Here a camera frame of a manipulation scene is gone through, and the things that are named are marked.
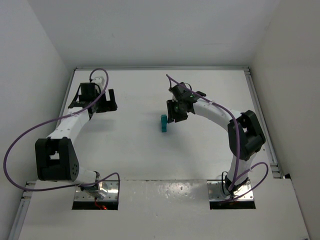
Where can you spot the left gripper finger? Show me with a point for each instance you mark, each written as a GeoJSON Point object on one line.
{"type": "Point", "coordinates": [111, 95]}
{"type": "Point", "coordinates": [109, 106]}

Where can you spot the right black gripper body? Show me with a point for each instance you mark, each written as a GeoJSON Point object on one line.
{"type": "Point", "coordinates": [171, 111]}

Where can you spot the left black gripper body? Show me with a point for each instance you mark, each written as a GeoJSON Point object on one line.
{"type": "Point", "coordinates": [105, 105]}

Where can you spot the teal arch block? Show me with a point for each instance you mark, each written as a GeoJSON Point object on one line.
{"type": "Point", "coordinates": [164, 129]}

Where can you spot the teal pentagon roof block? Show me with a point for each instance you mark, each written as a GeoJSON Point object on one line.
{"type": "Point", "coordinates": [163, 116]}

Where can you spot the teal small rectangular block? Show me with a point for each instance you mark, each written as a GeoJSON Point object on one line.
{"type": "Point", "coordinates": [164, 121]}

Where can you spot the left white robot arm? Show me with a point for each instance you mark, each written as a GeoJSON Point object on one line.
{"type": "Point", "coordinates": [56, 158]}

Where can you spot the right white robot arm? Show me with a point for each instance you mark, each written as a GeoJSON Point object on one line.
{"type": "Point", "coordinates": [245, 134]}

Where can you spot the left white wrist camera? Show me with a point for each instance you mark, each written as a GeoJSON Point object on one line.
{"type": "Point", "coordinates": [100, 81]}

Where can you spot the aluminium frame rail back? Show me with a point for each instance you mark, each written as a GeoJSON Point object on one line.
{"type": "Point", "coordinates": [122, 68]}

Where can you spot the aluminium frame rail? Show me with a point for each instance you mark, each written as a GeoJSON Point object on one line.
{"type": "Point", "coordinates": [122, 68]}
{"type": "Point", "coordinates": [268, 146]}
{"type": "Point", "coordinates": [26, 195]}

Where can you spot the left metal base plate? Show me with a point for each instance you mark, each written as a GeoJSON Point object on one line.
{"type": "Point", "coordinates": [105, 191]}

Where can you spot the metal base plate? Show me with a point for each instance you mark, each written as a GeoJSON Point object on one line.
{"type": "Point", "coordinates": [105, 191]}
{"type": "Point", "coordinates": [216, 194]}

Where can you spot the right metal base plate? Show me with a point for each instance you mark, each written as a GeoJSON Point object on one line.
{"type": "Point", "coordinates": [216, 194]}

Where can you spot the aluminium frame rail left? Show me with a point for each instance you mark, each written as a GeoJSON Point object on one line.
{"type": "Point", "coordinates": [26, 195]}

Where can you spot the aluminium frame rail right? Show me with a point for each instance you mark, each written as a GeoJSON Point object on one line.
{"type": "Point", "coordinates": [268, 146]}

